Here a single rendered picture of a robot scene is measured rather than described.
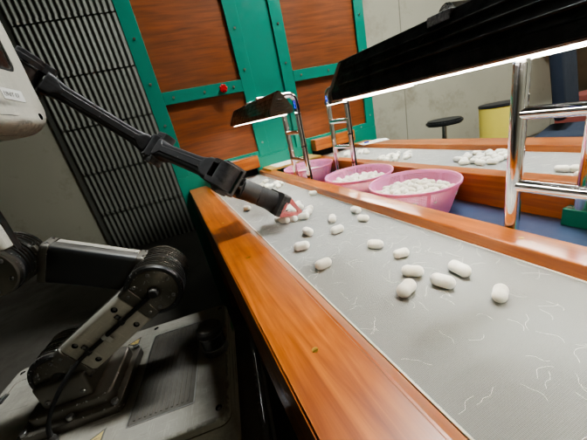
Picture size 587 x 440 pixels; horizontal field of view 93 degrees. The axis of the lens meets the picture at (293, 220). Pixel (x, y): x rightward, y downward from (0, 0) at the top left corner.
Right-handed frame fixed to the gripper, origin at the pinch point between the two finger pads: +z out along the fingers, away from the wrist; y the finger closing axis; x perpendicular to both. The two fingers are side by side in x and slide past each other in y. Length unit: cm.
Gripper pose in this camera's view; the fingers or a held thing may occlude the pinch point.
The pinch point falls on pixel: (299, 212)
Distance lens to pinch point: 85.1
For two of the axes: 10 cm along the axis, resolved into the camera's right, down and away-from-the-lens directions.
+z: 8.1, 3.2, 4.9
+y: -4.2, -2.7, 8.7
